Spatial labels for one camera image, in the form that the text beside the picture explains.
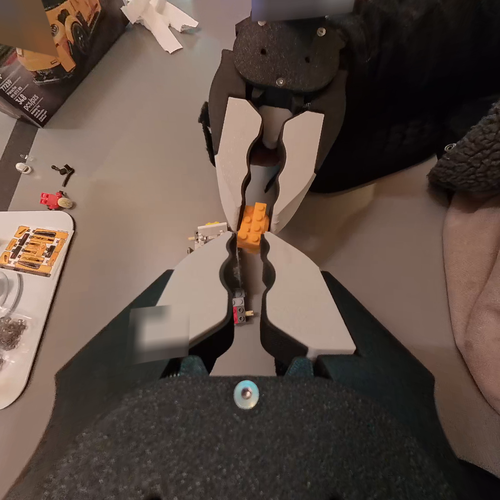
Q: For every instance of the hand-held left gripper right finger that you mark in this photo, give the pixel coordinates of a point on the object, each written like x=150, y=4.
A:
x=308, y=304

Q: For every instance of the orange sticker sheet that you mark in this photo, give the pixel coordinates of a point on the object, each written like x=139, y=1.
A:
x=35, y=250

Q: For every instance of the person's beige hoodie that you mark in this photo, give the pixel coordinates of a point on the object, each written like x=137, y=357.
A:
x=476, y=293

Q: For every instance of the pile of dark small pieces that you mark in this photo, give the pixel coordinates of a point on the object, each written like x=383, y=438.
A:
x=11, y=332

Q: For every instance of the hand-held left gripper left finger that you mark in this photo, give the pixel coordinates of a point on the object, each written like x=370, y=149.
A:
x=199, y=281

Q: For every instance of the grey desk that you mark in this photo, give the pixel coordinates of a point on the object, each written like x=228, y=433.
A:
x=136, y=156

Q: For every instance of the white tray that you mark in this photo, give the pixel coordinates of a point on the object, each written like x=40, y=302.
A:
x=43, y=304

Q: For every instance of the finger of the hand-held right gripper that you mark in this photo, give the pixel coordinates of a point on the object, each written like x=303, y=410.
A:
x=232, y=156
x=304, y=156

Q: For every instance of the red brick with wheel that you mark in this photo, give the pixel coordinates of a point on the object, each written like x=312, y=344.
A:
x=49, y=199

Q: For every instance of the yellow car toy set box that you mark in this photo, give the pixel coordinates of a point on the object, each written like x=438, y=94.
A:
x=78, y=58

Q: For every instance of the small black toy pieces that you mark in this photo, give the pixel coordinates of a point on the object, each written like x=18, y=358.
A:
x=64, y=172

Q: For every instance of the crumpled white paper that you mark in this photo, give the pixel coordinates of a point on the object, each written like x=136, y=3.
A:
x=164, y=19

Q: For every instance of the person's black fleece jacket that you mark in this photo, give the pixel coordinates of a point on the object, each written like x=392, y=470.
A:
x=468, y=164

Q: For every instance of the small white toy piece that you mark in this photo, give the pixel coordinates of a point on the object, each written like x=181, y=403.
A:
x=23, y=168

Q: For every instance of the partly built brick car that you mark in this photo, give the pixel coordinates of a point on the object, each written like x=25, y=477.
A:
x=240, y=308

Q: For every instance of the orange toy brick assembly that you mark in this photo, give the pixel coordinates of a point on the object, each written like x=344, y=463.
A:
x=254, y=226

